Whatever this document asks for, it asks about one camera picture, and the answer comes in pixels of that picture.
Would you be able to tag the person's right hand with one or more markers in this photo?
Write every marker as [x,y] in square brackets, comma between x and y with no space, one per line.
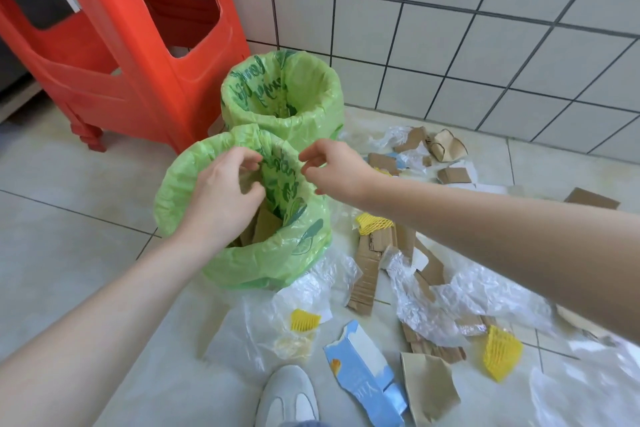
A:
[340,171]

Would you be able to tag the person's left hand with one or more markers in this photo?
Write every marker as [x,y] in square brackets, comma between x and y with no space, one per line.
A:
[220,201]

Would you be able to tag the person's left thumb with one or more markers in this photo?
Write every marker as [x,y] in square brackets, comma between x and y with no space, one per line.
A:
[250,179]

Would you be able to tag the person's right thumb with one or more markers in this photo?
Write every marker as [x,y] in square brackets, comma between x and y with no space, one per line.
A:
[313,173]

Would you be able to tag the green bag-lined bin with cardboard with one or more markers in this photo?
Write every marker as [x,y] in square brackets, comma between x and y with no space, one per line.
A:
[260,261]

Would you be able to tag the person's right forearm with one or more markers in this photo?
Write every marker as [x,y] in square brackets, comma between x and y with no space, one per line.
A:
[500,236]

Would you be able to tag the person's left forearm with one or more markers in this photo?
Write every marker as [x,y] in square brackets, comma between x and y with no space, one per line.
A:
[100,331]

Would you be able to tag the cardboard scraps in bin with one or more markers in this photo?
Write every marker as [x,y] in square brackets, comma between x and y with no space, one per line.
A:
[265,226]

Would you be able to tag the empty green bag-lined bin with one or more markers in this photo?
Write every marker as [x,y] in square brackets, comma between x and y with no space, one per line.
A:
[300,114]

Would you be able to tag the brown cardboard scrap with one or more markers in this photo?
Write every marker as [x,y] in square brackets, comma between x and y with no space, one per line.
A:
[455,175]
[384,163]
[411,139]

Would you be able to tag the small yellow foam net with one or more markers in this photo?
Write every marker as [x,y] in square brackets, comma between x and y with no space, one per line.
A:
[372,222]

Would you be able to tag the small clear plastic scrap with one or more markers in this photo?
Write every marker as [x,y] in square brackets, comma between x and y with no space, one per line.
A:
[395,136]

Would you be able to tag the long corrugated cardboard strip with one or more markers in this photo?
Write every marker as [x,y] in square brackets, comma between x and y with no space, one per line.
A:
[367,271]

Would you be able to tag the torn brown paper cup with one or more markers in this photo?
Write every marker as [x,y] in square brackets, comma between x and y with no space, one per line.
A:
[447,145]

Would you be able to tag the yellow foam net piece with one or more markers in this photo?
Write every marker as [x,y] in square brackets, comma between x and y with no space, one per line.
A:
[305,320]

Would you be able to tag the clear plastic bag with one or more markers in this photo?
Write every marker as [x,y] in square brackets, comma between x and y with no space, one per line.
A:
[260,326]

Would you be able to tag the red plastic stool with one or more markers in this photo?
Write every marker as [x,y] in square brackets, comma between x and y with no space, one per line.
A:
[125,41]

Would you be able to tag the crumpled clear plastic film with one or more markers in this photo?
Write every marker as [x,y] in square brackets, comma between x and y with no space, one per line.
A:
[475,291]

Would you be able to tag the blue and white carton piece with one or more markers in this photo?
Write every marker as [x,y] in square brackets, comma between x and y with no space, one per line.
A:
[365,371]

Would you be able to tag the corrugated cardboard scrap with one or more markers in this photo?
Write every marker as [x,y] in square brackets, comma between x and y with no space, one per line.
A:
[440,352]

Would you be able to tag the white shoe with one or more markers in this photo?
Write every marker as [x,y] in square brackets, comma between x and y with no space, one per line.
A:
[287,399]

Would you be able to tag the brown paper sheet piece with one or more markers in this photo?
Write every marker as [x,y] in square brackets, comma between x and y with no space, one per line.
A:
[430,389]

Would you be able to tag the large yellow foam net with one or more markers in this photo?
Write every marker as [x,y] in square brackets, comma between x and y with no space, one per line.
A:
[501,352]

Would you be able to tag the flat brown cardboard piece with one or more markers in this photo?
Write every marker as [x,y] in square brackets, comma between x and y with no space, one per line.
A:
[592,198]

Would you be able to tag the beige cardboard piece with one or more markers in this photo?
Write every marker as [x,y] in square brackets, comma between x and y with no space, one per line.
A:
[580,324]

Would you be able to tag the clear plastic sheet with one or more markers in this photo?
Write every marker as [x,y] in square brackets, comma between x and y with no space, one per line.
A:
[590,386]

